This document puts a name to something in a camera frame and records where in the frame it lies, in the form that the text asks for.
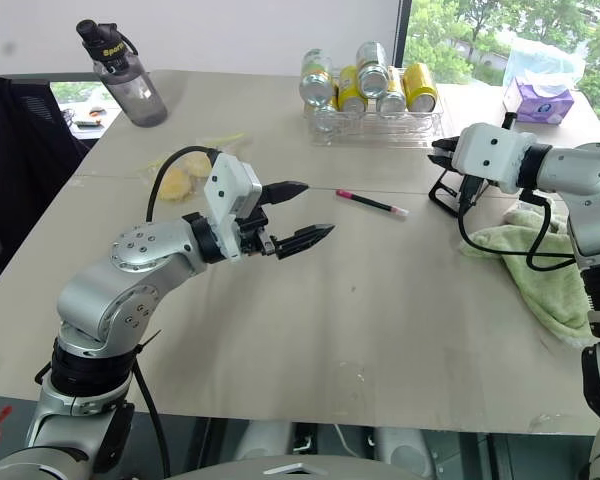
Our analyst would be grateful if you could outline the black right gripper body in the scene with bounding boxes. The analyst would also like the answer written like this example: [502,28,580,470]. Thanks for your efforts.
[444,145,489,207]

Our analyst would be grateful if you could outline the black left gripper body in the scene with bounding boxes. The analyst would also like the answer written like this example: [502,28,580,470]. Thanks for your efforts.
[234,199,284,260]

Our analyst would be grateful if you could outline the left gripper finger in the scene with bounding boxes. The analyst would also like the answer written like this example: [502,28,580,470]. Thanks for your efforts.
[261,180,310,207]
[274,223,337,261]

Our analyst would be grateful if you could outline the pink and black pen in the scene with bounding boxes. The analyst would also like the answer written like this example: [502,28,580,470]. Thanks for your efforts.
[335,188,411,218]

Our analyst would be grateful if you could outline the clear plastic can rack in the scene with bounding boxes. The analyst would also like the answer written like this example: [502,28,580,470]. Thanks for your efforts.
[303,92,446,149]

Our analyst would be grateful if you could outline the silver green drink can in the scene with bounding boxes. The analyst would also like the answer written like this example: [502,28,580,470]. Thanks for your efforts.
[355,41,393,98]
[299,48,340,108]
[310,103,341,133]

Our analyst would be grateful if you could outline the clear bag with yellow snacks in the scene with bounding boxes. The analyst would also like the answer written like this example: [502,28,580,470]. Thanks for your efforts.
[138,131,254,204]

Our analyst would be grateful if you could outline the purple tissue box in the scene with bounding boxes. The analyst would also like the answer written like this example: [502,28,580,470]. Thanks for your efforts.
[501,75,576,126]

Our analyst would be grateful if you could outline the light green towel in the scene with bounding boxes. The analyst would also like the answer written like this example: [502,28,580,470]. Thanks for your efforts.
[458,206,600,350]

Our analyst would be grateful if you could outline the light blue plastic bag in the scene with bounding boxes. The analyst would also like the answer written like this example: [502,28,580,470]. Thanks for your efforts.
[501,36,589,99]

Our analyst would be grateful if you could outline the grey sports water bottle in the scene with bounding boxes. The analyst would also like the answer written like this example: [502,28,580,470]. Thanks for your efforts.
[75,18,169,128]

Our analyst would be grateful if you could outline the white background desk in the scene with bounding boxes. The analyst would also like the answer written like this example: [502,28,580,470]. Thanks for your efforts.
[49,79,126,146]

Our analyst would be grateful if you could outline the grey rounded robot leg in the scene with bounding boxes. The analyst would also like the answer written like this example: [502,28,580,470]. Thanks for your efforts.
[373,424,435,472]
[238,419,295,460]

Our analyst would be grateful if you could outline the black office chair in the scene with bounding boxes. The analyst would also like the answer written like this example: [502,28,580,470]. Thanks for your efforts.
[0,64,92,304]

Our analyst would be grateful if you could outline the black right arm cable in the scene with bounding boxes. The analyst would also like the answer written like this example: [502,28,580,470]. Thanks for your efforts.
[456,189,579,273]

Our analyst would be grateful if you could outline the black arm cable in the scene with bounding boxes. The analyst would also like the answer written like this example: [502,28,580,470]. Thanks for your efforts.
[456,189,579,273]
[129,144,221,479]

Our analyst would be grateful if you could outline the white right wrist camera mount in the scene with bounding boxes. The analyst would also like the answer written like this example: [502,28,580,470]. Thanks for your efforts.
[451,123,532,194]

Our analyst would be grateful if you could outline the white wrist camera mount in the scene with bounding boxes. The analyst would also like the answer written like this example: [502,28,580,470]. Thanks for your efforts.
[451,123,532,194]
[203,152,265,262]

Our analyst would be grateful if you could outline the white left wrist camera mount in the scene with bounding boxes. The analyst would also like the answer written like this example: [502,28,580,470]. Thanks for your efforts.
[203,152,265,262]

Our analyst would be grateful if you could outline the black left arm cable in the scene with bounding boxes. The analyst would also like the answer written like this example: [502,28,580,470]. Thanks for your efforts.
[129,144,221,479]

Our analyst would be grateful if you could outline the black window frame post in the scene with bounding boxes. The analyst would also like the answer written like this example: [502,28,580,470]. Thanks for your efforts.
[398,0,414,69]

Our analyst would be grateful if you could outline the thin white cable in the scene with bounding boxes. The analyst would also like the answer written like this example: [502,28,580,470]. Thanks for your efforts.
[333,423,354,458]

